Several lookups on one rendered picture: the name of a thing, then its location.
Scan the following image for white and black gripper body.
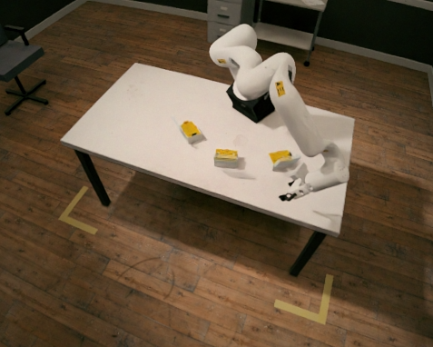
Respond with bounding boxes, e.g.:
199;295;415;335
288;178;311;200

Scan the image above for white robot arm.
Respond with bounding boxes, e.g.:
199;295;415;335
210;25;349;193

